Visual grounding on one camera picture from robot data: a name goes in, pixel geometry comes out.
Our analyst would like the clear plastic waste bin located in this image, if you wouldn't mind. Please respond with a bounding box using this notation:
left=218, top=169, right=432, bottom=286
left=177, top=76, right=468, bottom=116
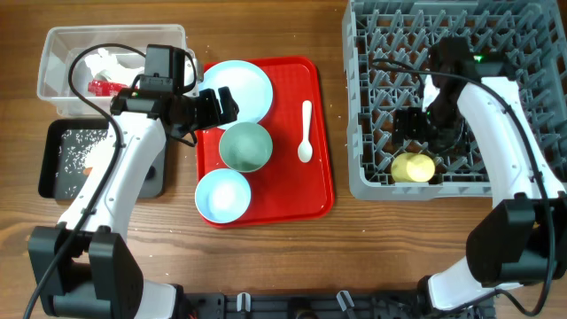
left=36, top=24, right=196, bottom=117

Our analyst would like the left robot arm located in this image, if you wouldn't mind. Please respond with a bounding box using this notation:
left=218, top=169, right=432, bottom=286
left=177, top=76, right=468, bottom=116
left=24, top=87, right=239, bottom=318

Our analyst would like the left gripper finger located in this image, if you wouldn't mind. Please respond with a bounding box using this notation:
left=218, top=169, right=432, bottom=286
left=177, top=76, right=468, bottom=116
left=218, top=87, right=239, bottom=125
left=197, top=89, right=221, bottom=128

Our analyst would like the white tissue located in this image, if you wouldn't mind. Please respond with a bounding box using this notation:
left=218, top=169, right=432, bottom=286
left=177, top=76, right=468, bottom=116
left=84, top=48, right=144, bottom=86

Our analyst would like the small light blue bowl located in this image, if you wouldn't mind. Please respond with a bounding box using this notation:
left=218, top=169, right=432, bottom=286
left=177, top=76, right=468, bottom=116
left=195, top=168, right=252, bottom=224

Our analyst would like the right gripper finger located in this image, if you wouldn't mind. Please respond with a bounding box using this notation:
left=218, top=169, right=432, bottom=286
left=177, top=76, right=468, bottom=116
left=408, top=107, right=427, bottom=143
left=392, top=109, right=409, bottom=144

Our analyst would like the red snack wrapper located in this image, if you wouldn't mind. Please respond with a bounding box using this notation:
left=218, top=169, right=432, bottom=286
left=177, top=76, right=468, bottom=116
left=88, top=80, right=127, bottom=97

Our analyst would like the large light blue plate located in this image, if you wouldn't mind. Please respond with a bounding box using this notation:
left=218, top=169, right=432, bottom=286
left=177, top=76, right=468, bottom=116
left=198, top=60, right=274, bottom=130

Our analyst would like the grey dishwasher rack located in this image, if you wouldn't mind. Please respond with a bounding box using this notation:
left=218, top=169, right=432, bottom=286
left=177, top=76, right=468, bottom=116
left=342, top=1, right=566, bottom=200

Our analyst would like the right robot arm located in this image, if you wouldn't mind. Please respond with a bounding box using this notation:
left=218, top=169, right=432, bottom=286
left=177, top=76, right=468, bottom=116
left=392, top=37, right=566, bottom=315

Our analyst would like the white plastic spoon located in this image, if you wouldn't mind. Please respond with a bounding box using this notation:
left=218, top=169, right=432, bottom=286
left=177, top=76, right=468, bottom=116
left=298, top=100, right=313, bottom=163

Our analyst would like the green bowl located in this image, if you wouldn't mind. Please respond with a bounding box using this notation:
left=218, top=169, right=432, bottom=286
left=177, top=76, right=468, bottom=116
left=219, top=122, right=274, bottom=173

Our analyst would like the yellow plastic cup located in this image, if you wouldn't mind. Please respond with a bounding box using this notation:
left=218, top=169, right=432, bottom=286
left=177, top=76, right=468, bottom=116
left=391, top=152, right=435, bottom=183

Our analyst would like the black waste tray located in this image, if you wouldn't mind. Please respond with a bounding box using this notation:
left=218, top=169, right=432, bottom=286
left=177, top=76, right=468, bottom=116
left=37, top=118, right=169, bottom=201

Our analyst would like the red serving tray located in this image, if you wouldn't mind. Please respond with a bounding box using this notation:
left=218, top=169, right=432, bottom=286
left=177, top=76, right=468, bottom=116
left=196, top=57, right=334, bottom=228

